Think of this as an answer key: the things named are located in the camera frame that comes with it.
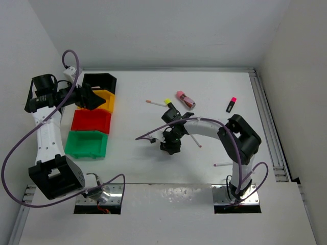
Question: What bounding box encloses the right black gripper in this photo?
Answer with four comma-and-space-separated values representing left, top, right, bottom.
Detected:
158, 129, 184, 155

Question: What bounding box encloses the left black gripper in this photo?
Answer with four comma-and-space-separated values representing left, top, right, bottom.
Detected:
54, 77, 105, 111

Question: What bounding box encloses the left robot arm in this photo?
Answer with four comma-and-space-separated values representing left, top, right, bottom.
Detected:
25, 74, 106, 200

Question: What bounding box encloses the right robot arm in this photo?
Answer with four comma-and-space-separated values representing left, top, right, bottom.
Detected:
160, 103, 262, 200

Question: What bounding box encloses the yellow storage bin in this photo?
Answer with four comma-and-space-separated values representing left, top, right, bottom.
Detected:
78, 90, 115, 113

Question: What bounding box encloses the red storage bin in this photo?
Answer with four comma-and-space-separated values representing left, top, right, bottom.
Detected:
71, 109, 111, 134

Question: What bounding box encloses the black storage bin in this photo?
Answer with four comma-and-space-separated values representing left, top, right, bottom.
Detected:
82, 72, 117, 94

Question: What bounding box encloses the white pen pink cap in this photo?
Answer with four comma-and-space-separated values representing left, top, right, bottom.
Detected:
190, 134, 202, 148

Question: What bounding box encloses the yellow black highlighter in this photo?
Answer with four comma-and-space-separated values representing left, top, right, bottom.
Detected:
164, 99, 177, 111

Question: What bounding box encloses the pink capped glue bottle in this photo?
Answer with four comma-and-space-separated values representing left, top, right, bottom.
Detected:
176, 90, 196, 110

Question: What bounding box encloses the green storage bin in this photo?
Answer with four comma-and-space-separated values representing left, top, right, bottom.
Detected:
65, 131, 108, 159

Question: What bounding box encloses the white pen orange cap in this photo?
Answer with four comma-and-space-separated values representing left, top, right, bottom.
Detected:
146, 100, 166, 107

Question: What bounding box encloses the white pen purple cap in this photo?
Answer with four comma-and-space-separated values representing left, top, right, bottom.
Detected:
213, 162, 233, 167

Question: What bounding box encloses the pink black highlighter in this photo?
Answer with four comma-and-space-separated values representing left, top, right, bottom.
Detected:
226, 97, 237, 113

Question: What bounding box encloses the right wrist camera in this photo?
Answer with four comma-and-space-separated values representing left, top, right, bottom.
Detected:
148, 130, 165, 143

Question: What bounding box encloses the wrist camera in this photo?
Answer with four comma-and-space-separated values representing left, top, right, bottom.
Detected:
63, 66, 77, 83
148, 130, 165, 143

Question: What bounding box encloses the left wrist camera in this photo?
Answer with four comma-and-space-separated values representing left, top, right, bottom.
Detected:
63, 66, 77, 83

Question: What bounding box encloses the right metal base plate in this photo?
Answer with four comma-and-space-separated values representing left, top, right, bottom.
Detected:
212, 184, 260, 206

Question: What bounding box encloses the metal base plate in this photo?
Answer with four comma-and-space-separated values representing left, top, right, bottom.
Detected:
212, 184, 260, 206
75, 183, 124, 206

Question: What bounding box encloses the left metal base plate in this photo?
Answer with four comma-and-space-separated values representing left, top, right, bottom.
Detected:
75, 183, 124, 206

